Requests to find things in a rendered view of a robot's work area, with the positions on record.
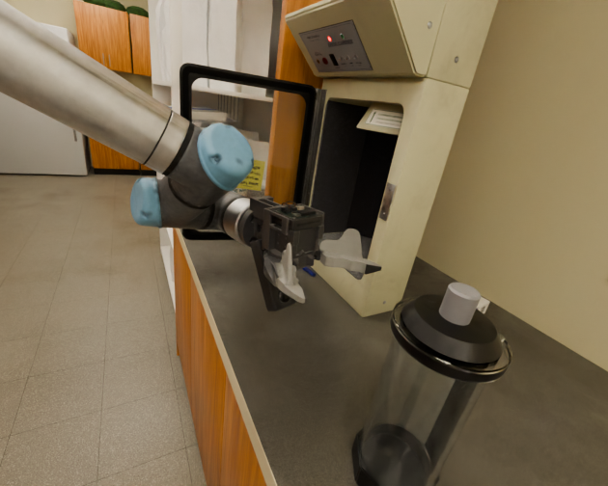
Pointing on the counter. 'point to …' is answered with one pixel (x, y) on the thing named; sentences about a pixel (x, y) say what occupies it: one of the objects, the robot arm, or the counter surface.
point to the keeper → (387, 201)
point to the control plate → (351, 44)
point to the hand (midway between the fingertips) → (348, 288)
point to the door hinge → (314, 146)
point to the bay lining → (350, 171)
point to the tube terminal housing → (412, 149)
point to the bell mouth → (382, 119)
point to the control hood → (377, 33)
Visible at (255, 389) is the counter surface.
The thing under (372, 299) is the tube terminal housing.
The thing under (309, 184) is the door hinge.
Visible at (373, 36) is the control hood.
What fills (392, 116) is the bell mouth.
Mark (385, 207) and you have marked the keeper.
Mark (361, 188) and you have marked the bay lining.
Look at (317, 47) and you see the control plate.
